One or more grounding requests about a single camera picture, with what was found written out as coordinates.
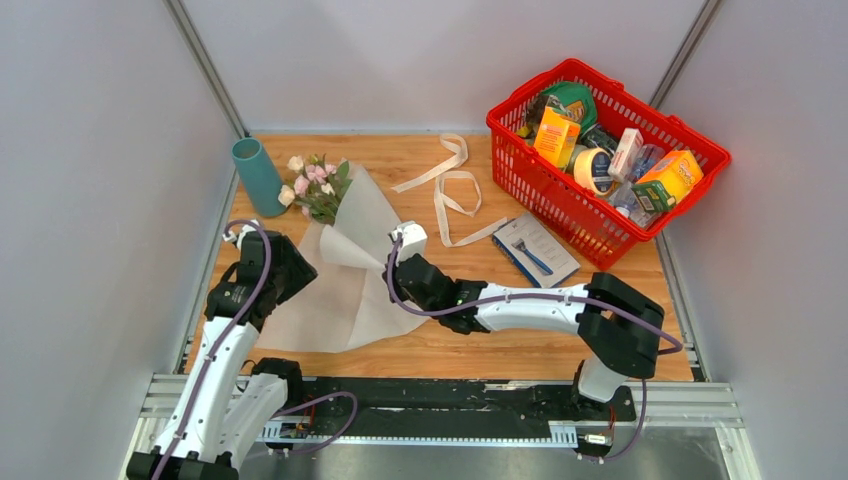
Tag white wrapping paper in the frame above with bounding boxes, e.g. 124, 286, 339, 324
257, 166, 426, 353

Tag razor blister pack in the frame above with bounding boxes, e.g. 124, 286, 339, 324
492, 212, 580, 288

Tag pink and white flowers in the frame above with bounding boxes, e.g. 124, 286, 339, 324
277, 154, 352, 225

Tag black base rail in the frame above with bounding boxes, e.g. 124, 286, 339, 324
281, 377, 638, 441

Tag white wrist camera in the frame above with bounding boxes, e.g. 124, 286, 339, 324
389, 221, 428, 264
221, 219, 263, 251

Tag masking tape roll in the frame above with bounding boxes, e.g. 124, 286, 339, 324
572, 147, 616, 197

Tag clear plastic bottle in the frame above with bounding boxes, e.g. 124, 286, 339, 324
608, 144, 666, 229

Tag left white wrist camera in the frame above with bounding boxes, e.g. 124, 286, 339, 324
221, 219, 263, 251

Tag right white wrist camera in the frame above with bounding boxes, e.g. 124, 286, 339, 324
389, 221, 428, 264

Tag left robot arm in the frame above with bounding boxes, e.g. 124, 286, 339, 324
125, 228, 317, 479

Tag red plastic shopping basket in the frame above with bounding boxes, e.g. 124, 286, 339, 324
486, 58, 732, 269

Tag green snack bag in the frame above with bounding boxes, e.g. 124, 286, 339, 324
541, 81, 598, 130

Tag cream printed ribbon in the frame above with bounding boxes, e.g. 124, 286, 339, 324
390, 133, 510, 249

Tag dark snack packet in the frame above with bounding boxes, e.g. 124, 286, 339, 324
578, 123, 619, 154

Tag yellow green box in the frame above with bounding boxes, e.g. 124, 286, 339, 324
633, 150, 704, 213

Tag teal cylindrical vase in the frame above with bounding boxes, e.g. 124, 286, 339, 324
231, 137, 288, 218

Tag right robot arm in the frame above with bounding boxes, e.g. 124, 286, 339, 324
383, 254, 667, 419

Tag orange juice box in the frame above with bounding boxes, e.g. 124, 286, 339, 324
533, 107, 581, 169

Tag white red small box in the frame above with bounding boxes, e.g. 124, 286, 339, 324
608, 128, 644, 182

